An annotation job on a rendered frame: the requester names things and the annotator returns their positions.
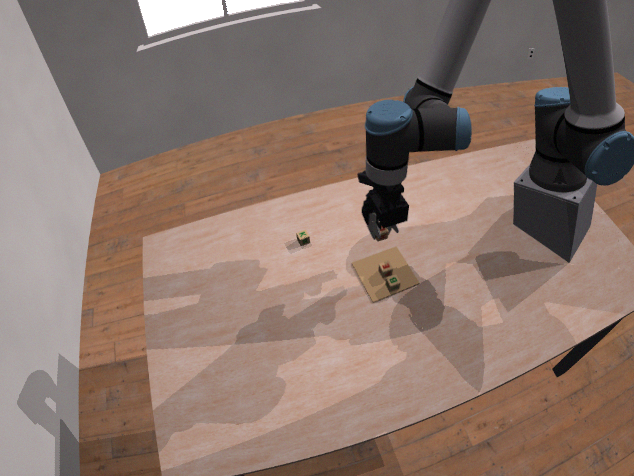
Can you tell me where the tan square mat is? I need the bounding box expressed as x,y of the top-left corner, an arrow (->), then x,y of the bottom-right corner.
351,246 -> 420,302

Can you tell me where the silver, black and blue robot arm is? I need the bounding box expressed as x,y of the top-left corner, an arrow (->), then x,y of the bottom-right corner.
357,0 -> 634,192

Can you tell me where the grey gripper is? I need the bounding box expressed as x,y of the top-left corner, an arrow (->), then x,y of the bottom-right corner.
362,181 -> 409,240

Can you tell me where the wooden letter block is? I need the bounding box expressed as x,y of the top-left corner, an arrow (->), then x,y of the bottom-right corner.
385,275 -> 401,292
378,261 -> 393,278
296,230 -> 310,246
376,225 -> 388,241

